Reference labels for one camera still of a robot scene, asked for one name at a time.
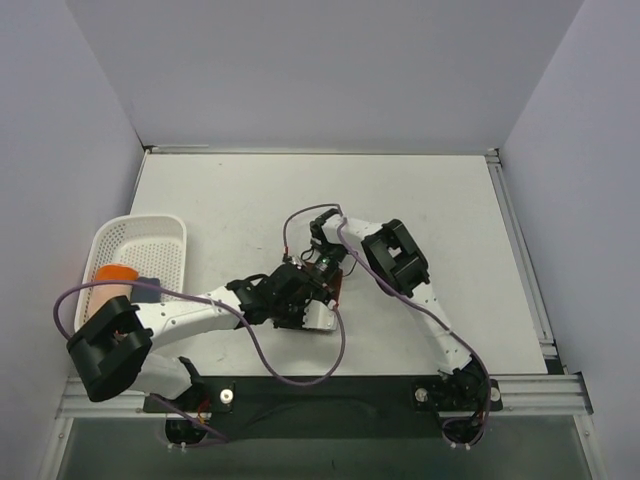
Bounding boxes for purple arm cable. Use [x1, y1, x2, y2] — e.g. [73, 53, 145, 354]
[52, 282, 349, 446]
[282, 202, 491, 447]

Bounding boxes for brown towel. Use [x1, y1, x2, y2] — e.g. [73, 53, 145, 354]
[303, 258, 343, 310]

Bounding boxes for aluminium front frame rail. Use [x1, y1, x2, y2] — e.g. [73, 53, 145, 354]
[54, 372, 595, 419]

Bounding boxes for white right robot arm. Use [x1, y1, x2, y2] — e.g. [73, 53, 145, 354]
[309, 208, 491, 410]

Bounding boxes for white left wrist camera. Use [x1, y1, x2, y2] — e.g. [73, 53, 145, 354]
[302, 300, 338, 332]

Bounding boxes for aluminium frame rail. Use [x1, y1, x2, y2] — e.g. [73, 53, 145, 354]
[145, 145, 500, 157]
[54, 372, 595, 419]

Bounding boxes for white plastic basket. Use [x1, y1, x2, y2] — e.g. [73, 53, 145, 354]
[73, 213, 188, 334]

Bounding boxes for aluminium back frame rail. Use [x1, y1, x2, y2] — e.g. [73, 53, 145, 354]
[145, 145, 500, 157]

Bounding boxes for orange towel in basket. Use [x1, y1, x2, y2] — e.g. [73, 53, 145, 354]
[94, 264, 139, 286]

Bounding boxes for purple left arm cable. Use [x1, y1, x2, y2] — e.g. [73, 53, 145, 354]
[52, 282, 349, 446]

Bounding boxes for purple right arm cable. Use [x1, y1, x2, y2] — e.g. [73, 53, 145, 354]
[282, 202, 491, 447]

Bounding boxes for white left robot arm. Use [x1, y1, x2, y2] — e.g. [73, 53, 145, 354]
[66, 263, 315, 412]

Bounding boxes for blue towel in basket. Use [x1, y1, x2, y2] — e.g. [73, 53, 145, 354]
[130, 277, 162, 304]

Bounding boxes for aluminium right side rail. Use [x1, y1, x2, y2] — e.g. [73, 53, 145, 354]
[485, 149, 566, 375]

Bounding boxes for peach towel in basket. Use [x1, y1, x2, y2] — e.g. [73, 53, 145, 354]
[82, 284, 132, 325]

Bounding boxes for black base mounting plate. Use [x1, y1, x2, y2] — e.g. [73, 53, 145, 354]
[143, 374, 503, 444]

